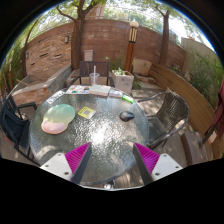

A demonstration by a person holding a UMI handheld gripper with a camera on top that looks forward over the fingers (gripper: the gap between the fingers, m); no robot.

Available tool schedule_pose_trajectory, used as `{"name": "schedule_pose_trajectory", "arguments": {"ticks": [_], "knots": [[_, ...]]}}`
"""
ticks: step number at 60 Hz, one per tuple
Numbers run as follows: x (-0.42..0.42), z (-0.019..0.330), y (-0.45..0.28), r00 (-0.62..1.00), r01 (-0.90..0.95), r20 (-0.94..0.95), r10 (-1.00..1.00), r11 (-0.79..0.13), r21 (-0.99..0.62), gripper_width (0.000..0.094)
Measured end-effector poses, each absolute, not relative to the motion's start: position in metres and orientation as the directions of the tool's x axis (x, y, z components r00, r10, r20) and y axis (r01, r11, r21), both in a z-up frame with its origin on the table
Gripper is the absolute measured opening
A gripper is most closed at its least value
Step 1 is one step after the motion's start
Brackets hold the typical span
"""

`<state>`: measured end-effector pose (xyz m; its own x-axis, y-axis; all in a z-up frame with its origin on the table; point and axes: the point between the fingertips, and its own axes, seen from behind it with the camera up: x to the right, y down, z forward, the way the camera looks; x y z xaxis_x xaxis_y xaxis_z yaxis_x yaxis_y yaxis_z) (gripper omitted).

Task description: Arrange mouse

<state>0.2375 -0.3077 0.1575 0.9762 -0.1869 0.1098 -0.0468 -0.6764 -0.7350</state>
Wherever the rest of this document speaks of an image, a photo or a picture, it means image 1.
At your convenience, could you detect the beige stone block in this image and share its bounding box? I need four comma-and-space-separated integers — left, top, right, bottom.
133, 59, 153, 77

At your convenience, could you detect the concrete planter with plant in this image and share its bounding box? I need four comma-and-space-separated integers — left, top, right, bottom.
111, 67, 135, 95

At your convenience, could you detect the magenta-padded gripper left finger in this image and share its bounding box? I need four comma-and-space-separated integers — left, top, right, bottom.
39, 142, 93, 185

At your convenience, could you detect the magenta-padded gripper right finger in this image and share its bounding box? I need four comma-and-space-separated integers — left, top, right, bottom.
132, 142, 184, 186

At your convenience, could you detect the dark grey computer mouse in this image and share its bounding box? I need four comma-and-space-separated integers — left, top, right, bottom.
119, 111, 136, 122

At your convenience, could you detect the wooden garden lamp post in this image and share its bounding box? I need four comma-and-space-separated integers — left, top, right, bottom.
123, 20, 140, 73

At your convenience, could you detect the curved wooden bench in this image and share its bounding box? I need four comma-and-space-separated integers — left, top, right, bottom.
148, 62, 224, 159

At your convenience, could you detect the forked tree trunk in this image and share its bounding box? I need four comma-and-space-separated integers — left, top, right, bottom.
54, 0, 108, 71

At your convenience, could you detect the slim tree trunk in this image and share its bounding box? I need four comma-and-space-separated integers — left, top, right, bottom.
151, 3, 173, 67

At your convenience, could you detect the black folding chair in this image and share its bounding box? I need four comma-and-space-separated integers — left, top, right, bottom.
0, 94, 39, 164

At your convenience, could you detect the pastel green pink mouse pad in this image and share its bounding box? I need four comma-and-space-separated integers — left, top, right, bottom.
41, 103, 77, 135

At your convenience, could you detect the grey wall utility box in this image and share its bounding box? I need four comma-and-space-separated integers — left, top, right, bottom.
83, 49, 95, 62

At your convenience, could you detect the white number plate sign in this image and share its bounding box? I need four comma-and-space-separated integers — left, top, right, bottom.
45, 90, 65, 105

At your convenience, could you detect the raised stone garden bed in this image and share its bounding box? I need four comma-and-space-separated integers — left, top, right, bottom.
9, 64, 73, 108

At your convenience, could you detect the green wipes packet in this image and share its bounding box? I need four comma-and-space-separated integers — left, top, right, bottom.
121, 94, 136, 104

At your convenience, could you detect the yellow square code card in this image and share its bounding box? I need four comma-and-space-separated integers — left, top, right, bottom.
77, 106, 97, 120

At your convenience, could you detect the dark wicker armchair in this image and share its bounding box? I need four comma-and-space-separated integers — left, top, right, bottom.
137, 91, 190, 150

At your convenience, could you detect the dark wooden slatted chair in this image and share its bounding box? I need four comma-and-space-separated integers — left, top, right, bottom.
68, 60, 116, 88

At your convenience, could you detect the clear plastic cup with straw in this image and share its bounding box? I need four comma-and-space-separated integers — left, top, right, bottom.
88, 65, 101, 87

